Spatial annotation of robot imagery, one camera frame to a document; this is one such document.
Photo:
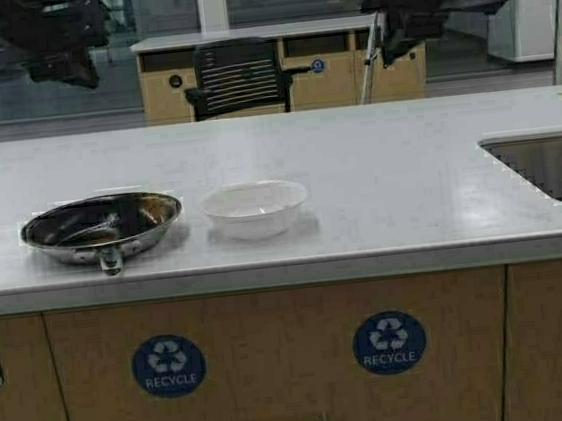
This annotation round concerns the right blue recycle sticker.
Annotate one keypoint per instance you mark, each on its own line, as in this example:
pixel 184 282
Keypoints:
pixel 389 343

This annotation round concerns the steel sink basin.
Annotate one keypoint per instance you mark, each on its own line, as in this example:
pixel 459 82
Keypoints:
pixel 535 157

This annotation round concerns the black office chair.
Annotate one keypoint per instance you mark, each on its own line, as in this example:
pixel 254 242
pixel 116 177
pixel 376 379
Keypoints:
pixel 240 74

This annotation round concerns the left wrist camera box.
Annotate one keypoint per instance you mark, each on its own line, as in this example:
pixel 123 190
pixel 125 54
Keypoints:
pixel 31 30

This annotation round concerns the recycle island cabinet front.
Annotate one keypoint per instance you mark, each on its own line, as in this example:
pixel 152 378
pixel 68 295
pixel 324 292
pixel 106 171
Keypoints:
pixel 494 352

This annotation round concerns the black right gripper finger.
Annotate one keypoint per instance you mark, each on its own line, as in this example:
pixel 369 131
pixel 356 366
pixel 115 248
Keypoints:
pixel 400 33

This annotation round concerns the blue recycle sticker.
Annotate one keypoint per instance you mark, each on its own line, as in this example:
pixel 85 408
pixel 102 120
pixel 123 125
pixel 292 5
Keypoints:
pixel 389 343
pixel 168 366

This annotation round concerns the white serving bowl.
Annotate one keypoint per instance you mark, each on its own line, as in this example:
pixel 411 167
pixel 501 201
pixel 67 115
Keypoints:
pixel 254 210

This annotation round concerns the left blue recycle sticker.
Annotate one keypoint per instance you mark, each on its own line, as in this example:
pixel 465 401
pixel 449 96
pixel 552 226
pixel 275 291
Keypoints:
pixel 168 366

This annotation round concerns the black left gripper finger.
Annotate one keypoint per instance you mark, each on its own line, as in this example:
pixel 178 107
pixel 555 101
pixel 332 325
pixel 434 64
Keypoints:
pixel 75 68

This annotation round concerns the steel frying pan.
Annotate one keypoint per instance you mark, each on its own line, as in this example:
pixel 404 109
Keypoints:
pixel 104 230

